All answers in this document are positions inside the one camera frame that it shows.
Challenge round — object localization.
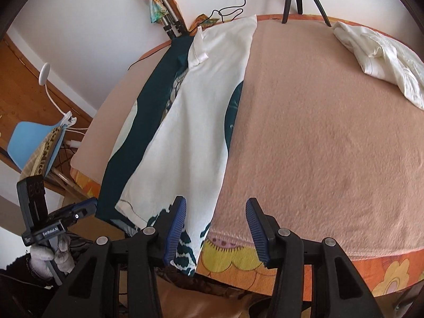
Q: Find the orange floral bedsheet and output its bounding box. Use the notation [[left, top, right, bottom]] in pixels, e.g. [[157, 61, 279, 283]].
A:
[[69, 169, 424, 297]]

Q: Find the white clip lamp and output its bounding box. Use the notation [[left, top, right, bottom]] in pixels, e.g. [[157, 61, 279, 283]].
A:
[[39, 63, 78, 130]]

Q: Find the black tripod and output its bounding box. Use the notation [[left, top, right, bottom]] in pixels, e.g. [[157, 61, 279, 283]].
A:
[[281, 0, 332, 27]]

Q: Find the person's brown clothing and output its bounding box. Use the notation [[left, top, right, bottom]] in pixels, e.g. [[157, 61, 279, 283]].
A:
[[126, 272, 275, 318]]

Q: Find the person's left hand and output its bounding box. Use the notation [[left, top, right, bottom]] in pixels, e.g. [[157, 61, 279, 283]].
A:
[[29, 235, 76, 279]]

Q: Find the person's left forearm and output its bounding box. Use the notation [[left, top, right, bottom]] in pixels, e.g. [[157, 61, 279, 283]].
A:
[[0, 255, 54, 318]]

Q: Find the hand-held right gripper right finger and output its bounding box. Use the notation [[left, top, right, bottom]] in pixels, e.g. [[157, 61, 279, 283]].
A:
[[245, 198, 385, 318]]

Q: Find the dark green printed garment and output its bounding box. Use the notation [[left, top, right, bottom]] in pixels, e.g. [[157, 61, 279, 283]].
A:
[[95, 35, 244, 277]]

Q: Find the silver tripod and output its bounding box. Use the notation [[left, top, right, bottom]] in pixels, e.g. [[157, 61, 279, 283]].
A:
[[146, 0, 188, 38]]

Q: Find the yellow patterned cloth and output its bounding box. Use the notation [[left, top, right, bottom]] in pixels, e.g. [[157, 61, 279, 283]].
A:
[[190, 14, 219, 32]]

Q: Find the pink blanket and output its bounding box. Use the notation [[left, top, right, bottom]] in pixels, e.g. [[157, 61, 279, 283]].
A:
[[70, 13, 424, 266]]

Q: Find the white shirt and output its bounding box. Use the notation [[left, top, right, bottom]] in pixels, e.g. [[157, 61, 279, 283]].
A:
[[114, 14, 259, 239]]

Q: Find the white power cable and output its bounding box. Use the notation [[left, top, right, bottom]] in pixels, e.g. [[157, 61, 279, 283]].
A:
[[61, 126, 87, 148]]

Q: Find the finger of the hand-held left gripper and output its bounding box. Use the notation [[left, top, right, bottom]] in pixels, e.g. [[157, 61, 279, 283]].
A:
[[63, 198, 98, 230]]

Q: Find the leopard print cloth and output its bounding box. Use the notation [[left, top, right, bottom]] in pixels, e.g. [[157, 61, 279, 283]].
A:
[[20, 126, 65, 181]]

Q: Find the crumpled cream shirt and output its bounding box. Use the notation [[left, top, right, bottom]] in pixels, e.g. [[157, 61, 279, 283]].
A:
[[333, 21, 424, 111]]

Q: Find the blue chair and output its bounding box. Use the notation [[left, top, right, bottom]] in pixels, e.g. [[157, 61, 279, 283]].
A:
[[7, 121, 63, 176]]

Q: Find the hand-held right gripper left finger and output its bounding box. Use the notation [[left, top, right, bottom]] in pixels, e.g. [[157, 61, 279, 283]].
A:
[[41, 196, 188, 318]]

